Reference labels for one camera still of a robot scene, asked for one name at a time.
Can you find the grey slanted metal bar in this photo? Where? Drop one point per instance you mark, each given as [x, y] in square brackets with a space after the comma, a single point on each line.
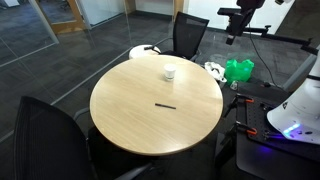
[300, 71]

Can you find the white crumpled plastic bag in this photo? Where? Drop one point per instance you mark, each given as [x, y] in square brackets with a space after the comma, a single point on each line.
[215, 70]

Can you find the green plastic bag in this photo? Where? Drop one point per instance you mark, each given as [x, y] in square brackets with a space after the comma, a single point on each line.
[238, 70]

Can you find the black robot stand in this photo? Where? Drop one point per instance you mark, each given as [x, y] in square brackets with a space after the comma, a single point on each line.
[260, 166]

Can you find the black marker pen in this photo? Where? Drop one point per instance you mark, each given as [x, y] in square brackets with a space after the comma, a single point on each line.
[165, 106]

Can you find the white paper cup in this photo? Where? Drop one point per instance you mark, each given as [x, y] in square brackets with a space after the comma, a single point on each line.
[169, 73]

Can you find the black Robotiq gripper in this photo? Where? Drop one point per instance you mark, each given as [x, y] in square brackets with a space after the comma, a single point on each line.
[239, 25]

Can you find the white round stool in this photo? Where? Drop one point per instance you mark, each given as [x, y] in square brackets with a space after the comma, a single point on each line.
[140, 52]

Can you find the wooden door frame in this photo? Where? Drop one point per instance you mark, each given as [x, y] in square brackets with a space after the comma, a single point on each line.
[68, 26]

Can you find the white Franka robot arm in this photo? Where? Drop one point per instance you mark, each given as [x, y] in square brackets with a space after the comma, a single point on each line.
[300, 110]

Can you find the wrist camera on white mount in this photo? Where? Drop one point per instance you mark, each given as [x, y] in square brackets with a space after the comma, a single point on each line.
[226, 11]

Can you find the small clear plastic object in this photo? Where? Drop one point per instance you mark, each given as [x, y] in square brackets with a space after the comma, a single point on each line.
[234, 85]

